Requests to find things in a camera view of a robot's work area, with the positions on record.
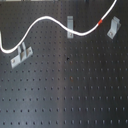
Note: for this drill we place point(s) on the middle metal cable clip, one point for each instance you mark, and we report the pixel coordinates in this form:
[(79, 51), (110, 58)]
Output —
[(70, 26)]

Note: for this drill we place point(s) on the left metal cable clip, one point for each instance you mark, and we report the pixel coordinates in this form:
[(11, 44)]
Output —
[(23, 54)]

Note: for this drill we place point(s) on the right metal cable clip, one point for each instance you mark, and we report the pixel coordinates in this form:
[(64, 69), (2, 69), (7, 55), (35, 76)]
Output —
[(115, 25)]

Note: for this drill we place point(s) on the metal cable clip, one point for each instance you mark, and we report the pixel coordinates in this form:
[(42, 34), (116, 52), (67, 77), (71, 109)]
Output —
[(115, 25), (70, 26), (23, 54)]

